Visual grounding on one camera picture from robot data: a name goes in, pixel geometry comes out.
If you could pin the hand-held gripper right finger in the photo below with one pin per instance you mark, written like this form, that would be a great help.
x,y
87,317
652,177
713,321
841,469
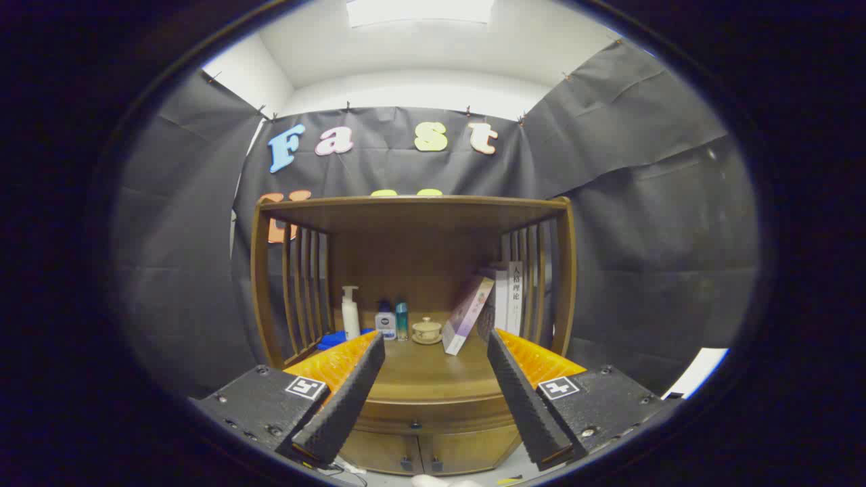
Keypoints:
x,y
524,406

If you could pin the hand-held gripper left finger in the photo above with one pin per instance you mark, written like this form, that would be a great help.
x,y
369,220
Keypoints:
x,y
345,406

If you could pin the wooden drawer with dark knob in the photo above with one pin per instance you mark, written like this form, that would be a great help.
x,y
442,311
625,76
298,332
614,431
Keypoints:
x,y
440,416

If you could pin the wooden cabinet door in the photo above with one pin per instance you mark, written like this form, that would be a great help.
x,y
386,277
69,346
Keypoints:
x,y
379,450
467,450

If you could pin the wooden countertop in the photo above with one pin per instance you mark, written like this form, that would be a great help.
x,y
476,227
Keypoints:
x,y
433,379

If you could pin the wooden cabinet with slatted shelf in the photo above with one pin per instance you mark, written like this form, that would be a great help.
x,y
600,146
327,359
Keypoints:
x,y
419,250

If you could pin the blue folded cloth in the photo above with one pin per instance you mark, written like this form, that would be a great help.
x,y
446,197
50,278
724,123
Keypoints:
x,y
331,340

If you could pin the white pump bottle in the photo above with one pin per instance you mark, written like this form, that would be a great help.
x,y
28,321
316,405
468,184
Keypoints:
x,y
350,318

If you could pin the patterned cover book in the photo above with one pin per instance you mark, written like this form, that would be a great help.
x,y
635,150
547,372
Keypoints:
x,y
486,326

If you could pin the white lotion bottle blue cap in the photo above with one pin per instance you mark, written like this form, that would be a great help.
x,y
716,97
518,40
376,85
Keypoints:
x,y
385,326

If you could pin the slim teal bottle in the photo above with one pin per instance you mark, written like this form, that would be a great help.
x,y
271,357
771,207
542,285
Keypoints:
x,y
402,325

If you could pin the purple cover book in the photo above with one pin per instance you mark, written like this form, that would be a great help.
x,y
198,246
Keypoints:
x,y
467,314

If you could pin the white book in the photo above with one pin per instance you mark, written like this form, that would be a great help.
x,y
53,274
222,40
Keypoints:
x,y
502,297
515,297

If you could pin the cream lidded tea bowl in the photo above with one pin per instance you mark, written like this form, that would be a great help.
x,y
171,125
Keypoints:
x,y
427,331

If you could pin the white appliance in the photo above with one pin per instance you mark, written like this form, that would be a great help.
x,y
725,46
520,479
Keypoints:
x,y
697,372

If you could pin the ceiling light panel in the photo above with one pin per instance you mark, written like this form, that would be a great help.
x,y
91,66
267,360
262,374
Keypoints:
x,y
419,10

